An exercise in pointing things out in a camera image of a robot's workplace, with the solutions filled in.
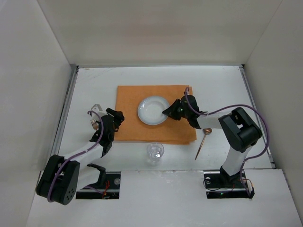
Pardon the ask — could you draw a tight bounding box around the white ceramic plate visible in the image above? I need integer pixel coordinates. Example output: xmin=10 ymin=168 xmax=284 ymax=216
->
xmin=137 ymin=96 xmax=170 ymax=126

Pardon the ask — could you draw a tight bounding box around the orange cloth placemat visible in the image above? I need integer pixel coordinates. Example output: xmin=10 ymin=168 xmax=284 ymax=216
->
xmin=115 ymin=85 xmax=197 ymax=145

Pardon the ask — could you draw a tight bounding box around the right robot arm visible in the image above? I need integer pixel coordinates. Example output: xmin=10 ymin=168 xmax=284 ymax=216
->
xmin=162 ymin=95 xmax=262 ymax=182

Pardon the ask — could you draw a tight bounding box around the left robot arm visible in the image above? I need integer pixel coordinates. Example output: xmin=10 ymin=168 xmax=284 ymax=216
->
xmin=36 ymin=108 xmax=125 ymax=205

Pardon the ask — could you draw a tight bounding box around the copper fork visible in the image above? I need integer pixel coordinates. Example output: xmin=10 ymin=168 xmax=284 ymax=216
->
xmin=90 ymin=119 xmax=98 ymax=131

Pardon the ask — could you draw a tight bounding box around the copper spoon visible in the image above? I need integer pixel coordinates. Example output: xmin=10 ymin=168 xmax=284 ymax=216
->
xmin=195 ymin=128 xmax=213 ymax=160

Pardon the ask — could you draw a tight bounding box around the clear plastic cup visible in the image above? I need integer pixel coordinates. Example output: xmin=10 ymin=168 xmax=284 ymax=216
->
xmin=147 ymin=142 xmax=165 ymax=165

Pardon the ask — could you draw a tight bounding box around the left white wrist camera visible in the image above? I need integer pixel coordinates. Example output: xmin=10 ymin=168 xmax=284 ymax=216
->
xmin=90 ymin=104 xmax=105 ymax=117

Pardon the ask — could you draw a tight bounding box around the left aluminium frame rail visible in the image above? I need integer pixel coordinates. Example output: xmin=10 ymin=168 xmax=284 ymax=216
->
xmin=48 ymin=64 xmax=79 ymax=159

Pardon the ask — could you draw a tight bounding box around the aluminium frame rail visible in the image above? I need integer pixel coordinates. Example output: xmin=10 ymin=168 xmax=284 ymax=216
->
xmin=239 ymin=64 xmax=276 ymax=169
xmin=48 ymin=64 xmax=79 ymax=159

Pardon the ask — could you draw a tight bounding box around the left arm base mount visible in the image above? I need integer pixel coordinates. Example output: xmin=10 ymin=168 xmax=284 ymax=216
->
xmin=75 ymin=164 xmax=121 ymax=200

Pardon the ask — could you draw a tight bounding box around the right aluminium frame rail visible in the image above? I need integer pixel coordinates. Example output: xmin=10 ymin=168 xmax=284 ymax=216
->
xmin=239 ymin=64 xmax=276 ymax=169

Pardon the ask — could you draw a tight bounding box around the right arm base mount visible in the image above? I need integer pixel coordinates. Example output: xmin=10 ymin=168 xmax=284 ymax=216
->
xmin=203 ymin=171 xmax=255 ymax=199

